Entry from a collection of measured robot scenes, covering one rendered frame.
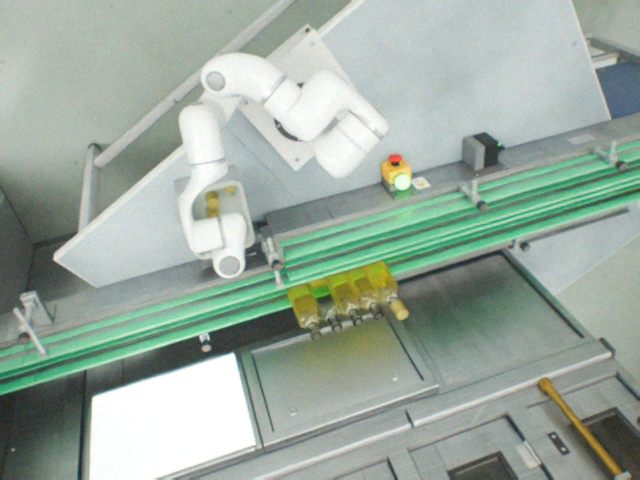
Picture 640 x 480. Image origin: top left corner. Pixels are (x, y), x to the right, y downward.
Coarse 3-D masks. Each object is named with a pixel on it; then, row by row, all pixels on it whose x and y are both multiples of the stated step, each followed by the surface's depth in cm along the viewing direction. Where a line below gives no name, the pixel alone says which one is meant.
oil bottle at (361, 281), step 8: (352, 272) 158; (360, 272) 157; (352, 280) 155; (360, 280) 154; (368, 280) 154; (360, 288) 152; (368, 288) 151; (376, 288) 151; (360, 296) 150; (368, 296) 149; (376, 296) 150; (360, 304) 152
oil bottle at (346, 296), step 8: (344, 272) 158; (328, 280) 157; (336, 280) 155; (344, 280) 155; (336, 288) 153; (344, 288) 152; (352, 288) 152; (336, 296) 151; (344, 296) 150; (352, 296) 150; (344, 304) 148; (352, 304) 148; (344, 312) 149
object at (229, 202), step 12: (204, 192) 153; (228, 192) 155; (240, 192) 148; (192, 204) 154; (204, 204) 155; (228, 204) 157; (240, 204) 154; (192, 216) 156; (204, 216) 157; (252, 228) 155; (252, 240) 158; (204, 252) 157
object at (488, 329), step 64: (512, 256) 182; (256, 320) 173; (320, 320) 170; (448, 320) 164; (512, 320) 161; (576, 320) 157; (64, 384) 162; (448, 384) 146; (512, 384) 140; (576, 384) 140; (0, 448) 145; (64, 448) 143; (320, 448) 132; (384, 448) 132; (448, 448) 132; (512, 448) 130; (576, 448) 128
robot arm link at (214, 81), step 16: (208, 64) 112; (224, 64) 111; (240, 64) 111; (256, 64) 113; (272, 64) 116; (208, 80) 112; (224, 80) 112; (240, 80) 113; (256, 80) 113; (272, 80) 114; (224, 96) 116; (256, 96) 116
